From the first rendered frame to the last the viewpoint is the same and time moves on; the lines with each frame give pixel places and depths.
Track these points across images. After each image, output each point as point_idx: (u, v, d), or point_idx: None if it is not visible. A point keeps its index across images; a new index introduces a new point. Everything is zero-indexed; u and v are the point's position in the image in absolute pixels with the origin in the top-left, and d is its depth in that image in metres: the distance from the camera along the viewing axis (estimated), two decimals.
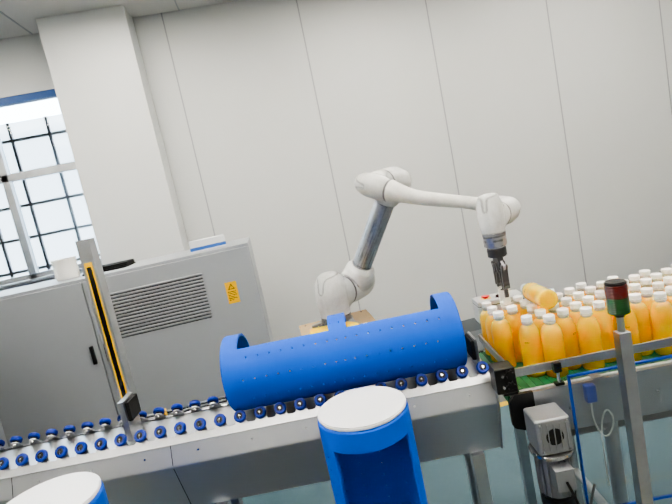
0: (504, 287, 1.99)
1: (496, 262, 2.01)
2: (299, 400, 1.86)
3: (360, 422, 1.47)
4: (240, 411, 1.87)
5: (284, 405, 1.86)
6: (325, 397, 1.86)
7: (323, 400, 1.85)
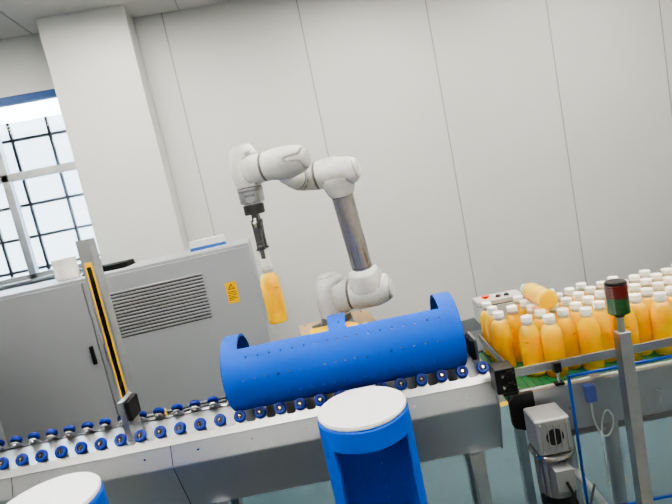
0: (257, 247, 1.81)
1: (252, 220, 1.84)
2: (299, 400, 1.86)
3: (360, 422, 1.47)
4: (240, 411, 1.87)
5: (284, 405, 1.86)
6: (325, 397, 1.86)
7: (323, 400, 1.85)
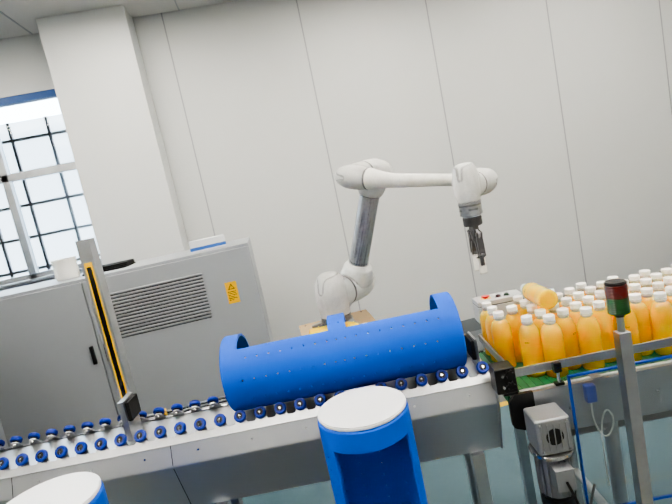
0: (480, 255, 2.00)
1: (471, 231, 2.04)
2: (299, 400, 1.86)
3: (360, 422, 1.47)
4: (240, 411, 1.87)
5: (284, 405, 1.86)
6: (325, 397, 1.86)
7: (323, 400, 1.85)
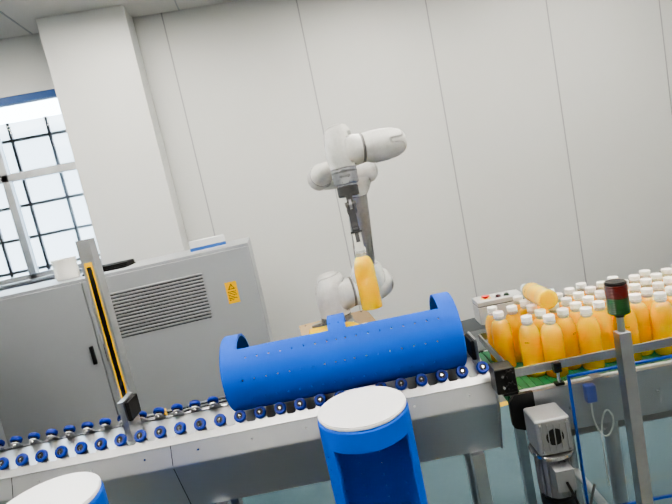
0: (352, 229, 1.74)
1: (346, 202, 1.77)
2: (299, 400, 1.86)
3: (360, 422, 1.47)
4: (240, 411, 1.87)
5: (284, 405, 1.86)
6: (325, 397, 1.86)
7: (323, 400, 1.85)
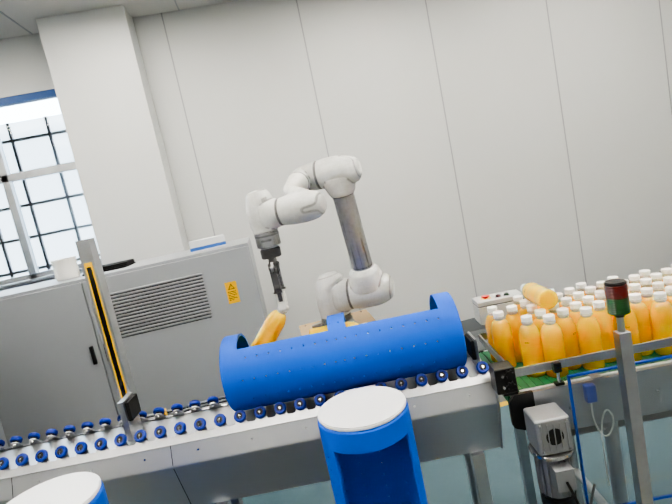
0: (274, 291, 1.84)
1: (269, 264, 1.87)
2: (299, 400, 1.86)
3: (360, 422, 1.47)
4: (240, 411, 1.87)
5: (284, 405, 1.86)
6: (325, 397, 1.86)
7: (323, 400, 1.85)
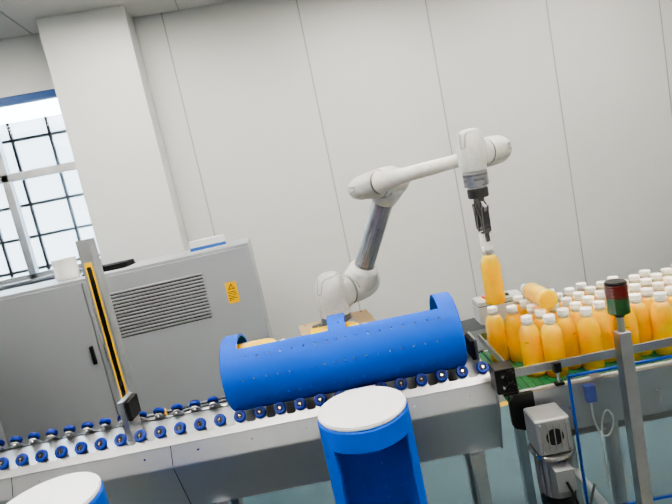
0: (485, 230, 1.84)
1: (477, 203, 1.87)
2: (299, 400, 1.86)
3: (360, 422, 1.47)
4: (240, 411, 1.87)
5: (284, 405, 1.86)
6: (325, 397, 1.86)
7: (323, 400, 1.85)
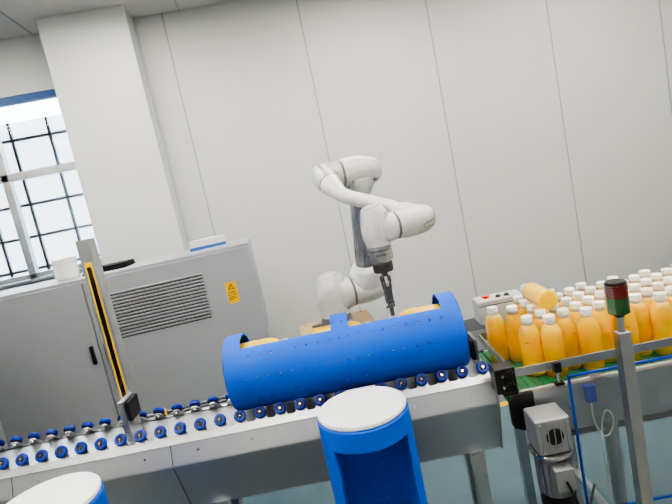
0: (388, 305, 1.85)
1: (381, 278, 1.88)
2: (300, 400, 1.86)
3: (360, 422, 1.47)
4: (241, 412, 1.87)
5: (284, 408, 1.86)
6: (325, 399, 1.86)
7: (322, 401, 1.85)
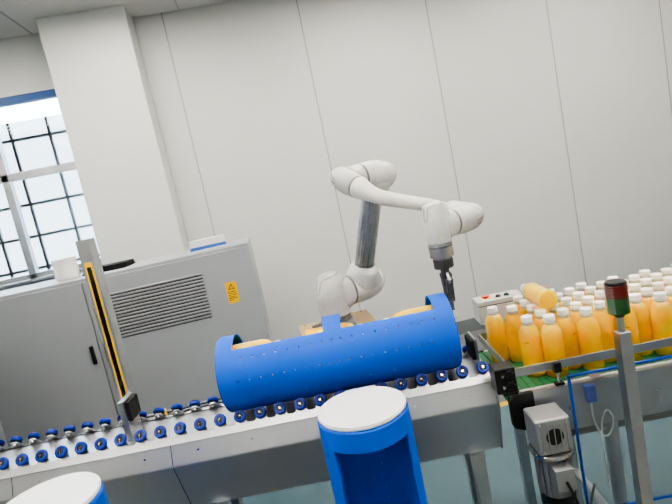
0: None
1: None
2: (297, 401, 1.86)
3: (360, 422, 1.47)
4: (237, 412, 1.87)
5: (282, 402, 1.87)
6: (322, 394, 1.87)
7: (323, 397, 1.86)
